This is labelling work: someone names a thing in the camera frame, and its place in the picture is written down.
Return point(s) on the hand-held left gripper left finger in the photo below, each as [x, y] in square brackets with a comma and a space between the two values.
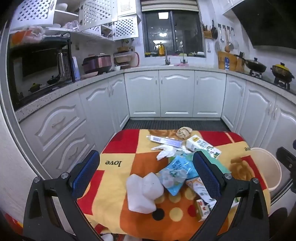
[86, 171]

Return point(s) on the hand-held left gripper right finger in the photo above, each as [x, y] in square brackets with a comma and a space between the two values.
[207, 176]

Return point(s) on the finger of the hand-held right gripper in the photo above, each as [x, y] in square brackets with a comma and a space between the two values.
[286, 160]

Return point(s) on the white printed packet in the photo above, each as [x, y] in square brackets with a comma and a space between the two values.
[201, 191]

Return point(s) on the white plastic bin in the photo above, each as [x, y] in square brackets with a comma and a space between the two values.
[268, 166]

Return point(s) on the blue snack packet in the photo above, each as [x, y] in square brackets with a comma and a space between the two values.
[182, 165]

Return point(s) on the white and green milk carton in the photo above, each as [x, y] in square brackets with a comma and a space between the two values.
[198, 143]

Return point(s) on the small orange drink carton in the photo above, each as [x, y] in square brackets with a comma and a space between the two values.
[202, 209]

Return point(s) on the crumpled white tissue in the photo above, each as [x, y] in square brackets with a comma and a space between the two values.
[166, 150]

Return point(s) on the colourful printed blanket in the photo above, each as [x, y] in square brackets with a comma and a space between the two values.
[129, 148]

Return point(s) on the crumpled brown paper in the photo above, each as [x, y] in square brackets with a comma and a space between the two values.
[183, 132]

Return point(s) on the long blue white box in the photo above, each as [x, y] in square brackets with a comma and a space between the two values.
[161, 139]

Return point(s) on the dark striped floor mat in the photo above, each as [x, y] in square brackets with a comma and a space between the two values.
[173, 124]

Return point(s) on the gas stove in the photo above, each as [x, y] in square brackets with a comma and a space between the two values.
[281, 83]

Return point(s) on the yellow cooking pot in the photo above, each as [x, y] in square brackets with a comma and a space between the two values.
[282, 72]

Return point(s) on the white lower kitchen cabinets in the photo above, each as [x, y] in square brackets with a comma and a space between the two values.
[177, 92]

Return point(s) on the black wok with lid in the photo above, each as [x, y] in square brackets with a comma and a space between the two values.
[255, 65]

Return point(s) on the blue plastic container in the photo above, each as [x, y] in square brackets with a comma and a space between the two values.
[75, 68]

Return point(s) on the copper rice cooker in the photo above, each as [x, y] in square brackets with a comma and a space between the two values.
[97, 63]

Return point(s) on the blue and white packet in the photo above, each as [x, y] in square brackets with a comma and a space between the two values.
[227, 63]

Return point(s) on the wooden cutting board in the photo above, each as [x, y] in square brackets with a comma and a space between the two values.
[221, 60]

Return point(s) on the black microwave oven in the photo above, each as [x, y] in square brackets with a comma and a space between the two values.
[34, 67]

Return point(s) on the small metal faucet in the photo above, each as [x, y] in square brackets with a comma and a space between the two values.
[183, 58]

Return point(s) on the white board with red rim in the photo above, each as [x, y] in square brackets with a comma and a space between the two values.
[135, 59]

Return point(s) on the tall metal faucet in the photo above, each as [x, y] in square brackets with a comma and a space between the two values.
[166, 58]

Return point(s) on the hanging wooden spoon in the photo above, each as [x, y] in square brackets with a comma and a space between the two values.
[227, 48]

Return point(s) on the hanging metal strainer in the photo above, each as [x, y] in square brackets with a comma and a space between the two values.
[235, 44]

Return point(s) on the yellow oil bottle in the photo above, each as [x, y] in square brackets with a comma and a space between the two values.
[161, 49]

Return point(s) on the hanging metal ladle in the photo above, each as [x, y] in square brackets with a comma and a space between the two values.
[221, 38]

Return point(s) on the black range hood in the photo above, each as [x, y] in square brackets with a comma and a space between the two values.
[266, 23]

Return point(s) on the hanging black pan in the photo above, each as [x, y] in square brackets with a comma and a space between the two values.
[214, 31]

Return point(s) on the dark kitchen window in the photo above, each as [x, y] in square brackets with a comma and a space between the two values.
[180, 30]

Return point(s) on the plastic bags of food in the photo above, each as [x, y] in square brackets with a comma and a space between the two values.
[27, 34]

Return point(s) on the white lattice upper cabinets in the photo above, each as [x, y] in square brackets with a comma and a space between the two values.
[32, 11]

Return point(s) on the wall utensil holder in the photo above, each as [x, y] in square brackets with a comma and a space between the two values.
[207, 33]

